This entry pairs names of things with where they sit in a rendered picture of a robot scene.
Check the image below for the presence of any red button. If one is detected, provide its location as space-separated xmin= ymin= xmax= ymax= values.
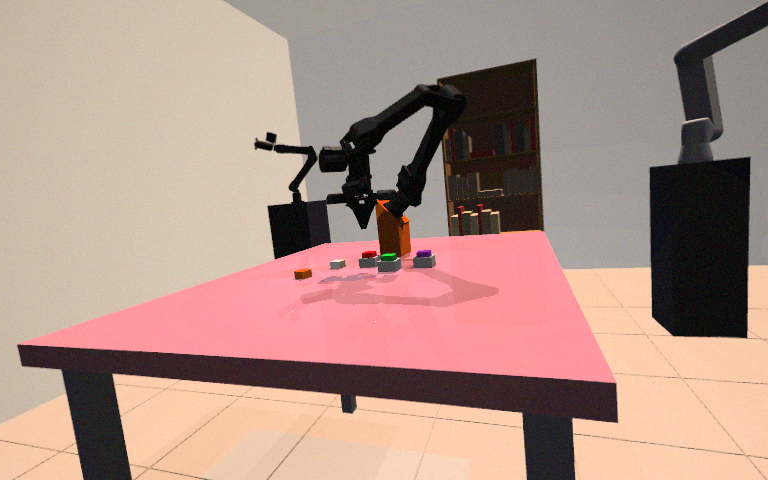
xmin=358 ymin=251 xmax=381 ymax=268

